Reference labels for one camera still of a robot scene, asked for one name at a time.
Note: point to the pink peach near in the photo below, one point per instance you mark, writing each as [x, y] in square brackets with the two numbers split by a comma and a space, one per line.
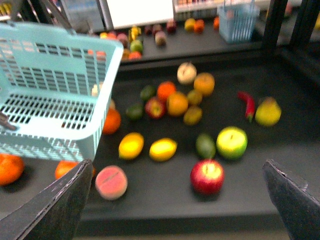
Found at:
[111, 182]

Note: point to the black metal shelf rack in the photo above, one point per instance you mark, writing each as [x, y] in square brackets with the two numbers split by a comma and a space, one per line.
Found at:
[209, 48]

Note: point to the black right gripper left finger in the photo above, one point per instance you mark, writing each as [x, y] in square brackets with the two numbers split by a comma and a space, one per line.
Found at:
[55, 212]

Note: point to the pale white pear apple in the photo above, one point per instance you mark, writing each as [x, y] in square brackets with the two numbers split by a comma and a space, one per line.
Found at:
[186, 73]

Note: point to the green apple far shelf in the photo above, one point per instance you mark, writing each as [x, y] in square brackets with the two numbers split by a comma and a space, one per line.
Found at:
[136, 46]

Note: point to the golden asian pear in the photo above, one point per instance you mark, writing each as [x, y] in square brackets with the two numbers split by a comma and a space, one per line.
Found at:
[204, 83]

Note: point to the green apple near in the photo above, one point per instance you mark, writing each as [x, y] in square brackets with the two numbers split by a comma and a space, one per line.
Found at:
[231, 143]

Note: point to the yellow lemon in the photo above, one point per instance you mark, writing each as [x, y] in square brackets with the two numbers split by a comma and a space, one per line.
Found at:
[163, 149]
[131, 146]

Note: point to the peach far shelf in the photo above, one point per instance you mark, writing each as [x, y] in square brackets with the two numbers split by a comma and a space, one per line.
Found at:
[160, 38]

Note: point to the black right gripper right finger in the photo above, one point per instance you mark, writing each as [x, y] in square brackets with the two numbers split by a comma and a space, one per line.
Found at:
[297, 204]

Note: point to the green avocado near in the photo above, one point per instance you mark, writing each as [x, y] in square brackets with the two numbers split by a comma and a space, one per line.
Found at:
[205, 146]

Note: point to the red chili pepper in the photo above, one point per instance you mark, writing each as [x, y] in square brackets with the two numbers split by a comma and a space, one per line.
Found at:
[249, 104]

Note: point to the red yellow apple cluster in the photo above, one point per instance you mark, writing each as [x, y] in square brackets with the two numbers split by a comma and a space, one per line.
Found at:
[154, 108]

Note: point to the orange centre cluster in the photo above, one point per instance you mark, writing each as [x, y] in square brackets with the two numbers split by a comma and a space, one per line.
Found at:
[177, 104]

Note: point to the teal plastic shopping basket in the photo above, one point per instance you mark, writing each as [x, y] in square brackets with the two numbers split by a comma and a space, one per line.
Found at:
[55, 89]

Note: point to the red apple near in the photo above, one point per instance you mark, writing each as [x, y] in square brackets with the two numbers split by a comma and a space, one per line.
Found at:
[207, 177]

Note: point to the blue basket on far shelf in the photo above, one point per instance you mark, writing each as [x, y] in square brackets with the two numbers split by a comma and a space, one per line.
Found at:
[237, 20]

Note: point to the yellow pear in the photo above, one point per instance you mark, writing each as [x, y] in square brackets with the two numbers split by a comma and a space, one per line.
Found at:
[268, 112]

